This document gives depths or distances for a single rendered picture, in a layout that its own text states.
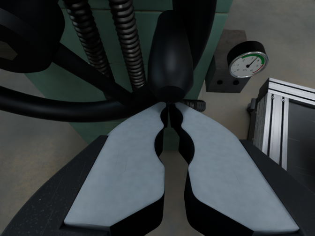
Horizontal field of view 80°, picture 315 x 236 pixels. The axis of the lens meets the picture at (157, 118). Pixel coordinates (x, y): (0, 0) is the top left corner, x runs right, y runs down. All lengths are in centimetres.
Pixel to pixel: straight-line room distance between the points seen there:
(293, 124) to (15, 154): 127
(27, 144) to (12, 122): 17
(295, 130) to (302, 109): 12
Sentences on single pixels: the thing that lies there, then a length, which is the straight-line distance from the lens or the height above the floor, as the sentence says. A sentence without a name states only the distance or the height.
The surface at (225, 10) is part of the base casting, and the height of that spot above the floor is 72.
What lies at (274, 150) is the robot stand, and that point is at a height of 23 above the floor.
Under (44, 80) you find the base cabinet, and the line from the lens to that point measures 56.
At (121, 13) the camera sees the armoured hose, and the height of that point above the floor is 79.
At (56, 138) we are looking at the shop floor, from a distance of 109.
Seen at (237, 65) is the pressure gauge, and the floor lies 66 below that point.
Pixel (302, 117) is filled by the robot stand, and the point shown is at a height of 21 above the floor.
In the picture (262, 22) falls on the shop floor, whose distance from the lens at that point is 176.
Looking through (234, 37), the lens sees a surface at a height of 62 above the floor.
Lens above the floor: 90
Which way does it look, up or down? 62 degrees down
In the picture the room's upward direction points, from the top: 2 degrees clockwise
